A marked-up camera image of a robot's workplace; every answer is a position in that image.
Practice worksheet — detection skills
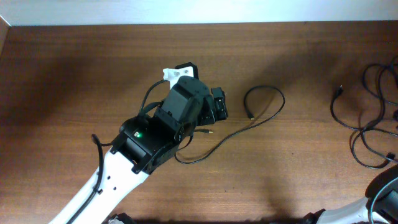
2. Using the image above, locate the black USB cable gold plug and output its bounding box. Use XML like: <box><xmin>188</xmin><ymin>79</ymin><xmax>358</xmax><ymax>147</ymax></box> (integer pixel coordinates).
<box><xmin>174</xmin><ymin>85</ymin><xmax>286</xmax><ymax>165</ymax></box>

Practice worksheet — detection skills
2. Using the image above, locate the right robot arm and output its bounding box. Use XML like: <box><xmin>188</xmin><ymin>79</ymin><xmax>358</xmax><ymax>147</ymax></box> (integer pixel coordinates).
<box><xmin>299</xmin><ymin>166</ymin><xmax>397</xmax><ymax>224</ymax></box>

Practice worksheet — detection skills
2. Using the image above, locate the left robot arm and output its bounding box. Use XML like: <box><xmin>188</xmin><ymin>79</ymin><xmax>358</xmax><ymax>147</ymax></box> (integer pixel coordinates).
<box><xmin>52</xmin><ymin>62</ymin><xmax>228</xmax><ymax>223</ymax></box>

